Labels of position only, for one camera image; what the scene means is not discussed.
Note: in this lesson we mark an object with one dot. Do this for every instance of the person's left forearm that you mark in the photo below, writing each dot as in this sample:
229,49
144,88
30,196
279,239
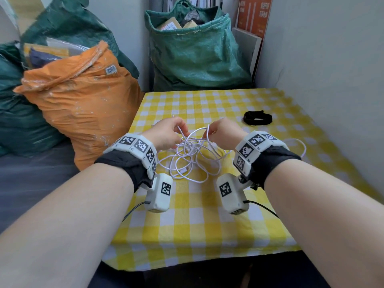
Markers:
60,224

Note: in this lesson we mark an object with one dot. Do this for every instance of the grey folded cover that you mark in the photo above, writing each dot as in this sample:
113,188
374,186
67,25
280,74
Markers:
157,2

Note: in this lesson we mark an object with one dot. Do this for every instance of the orange poster board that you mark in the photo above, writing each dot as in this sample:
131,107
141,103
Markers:
255,14

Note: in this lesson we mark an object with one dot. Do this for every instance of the dark green woven sack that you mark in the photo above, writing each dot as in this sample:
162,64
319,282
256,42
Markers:
18,122

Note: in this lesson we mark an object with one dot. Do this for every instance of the grey plastic parcel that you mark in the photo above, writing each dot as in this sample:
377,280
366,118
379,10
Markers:
198,15

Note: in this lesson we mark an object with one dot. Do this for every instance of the person's left hand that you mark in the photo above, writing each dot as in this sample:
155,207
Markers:
165,134

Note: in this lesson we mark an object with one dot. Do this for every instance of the dark blue parcel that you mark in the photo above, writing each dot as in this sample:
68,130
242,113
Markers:
42,59

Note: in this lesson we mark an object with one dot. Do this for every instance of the white marker wrist band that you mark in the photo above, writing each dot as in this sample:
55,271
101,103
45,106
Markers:
133,145
255,143

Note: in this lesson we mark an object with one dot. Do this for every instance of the tall crumpled green sack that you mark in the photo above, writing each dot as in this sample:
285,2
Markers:
69,20

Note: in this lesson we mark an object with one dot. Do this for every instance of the labelled cardboard box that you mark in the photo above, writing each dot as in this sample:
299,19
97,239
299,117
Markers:
169,24

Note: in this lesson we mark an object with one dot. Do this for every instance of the orange woven sack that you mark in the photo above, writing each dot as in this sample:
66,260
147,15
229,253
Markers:
84,104

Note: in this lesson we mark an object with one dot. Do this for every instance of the small pale leaning board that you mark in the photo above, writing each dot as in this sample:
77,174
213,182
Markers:
246,47

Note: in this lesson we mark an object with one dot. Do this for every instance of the clear plastic parcel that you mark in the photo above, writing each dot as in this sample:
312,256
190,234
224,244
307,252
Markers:
75,47

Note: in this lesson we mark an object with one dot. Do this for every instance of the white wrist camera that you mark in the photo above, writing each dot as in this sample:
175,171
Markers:
231,194
159,194

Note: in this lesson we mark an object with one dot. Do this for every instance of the yellow checkered tablecloth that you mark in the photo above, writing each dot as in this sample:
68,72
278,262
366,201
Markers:
198,233

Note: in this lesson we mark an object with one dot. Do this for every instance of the person's right hand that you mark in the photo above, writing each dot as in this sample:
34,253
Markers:
225,133

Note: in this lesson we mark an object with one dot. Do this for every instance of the small plain cardboard box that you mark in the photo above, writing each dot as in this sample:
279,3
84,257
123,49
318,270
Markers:
190,24

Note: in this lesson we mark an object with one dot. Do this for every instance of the yellow flat parcel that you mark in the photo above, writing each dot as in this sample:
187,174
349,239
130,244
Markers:
45,48

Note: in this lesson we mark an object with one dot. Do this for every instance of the large grey board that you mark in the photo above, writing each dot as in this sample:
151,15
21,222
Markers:
330,71

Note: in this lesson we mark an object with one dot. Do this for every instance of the person's legs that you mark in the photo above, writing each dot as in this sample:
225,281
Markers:
195,275

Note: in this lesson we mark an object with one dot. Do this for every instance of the bundle of leaning boards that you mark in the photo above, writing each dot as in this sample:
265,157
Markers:
207,2

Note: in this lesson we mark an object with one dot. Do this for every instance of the upright open green sack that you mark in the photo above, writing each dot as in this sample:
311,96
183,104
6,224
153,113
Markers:
198,56

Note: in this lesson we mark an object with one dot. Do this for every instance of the person's right forearm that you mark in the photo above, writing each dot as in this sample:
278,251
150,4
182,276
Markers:
330,224

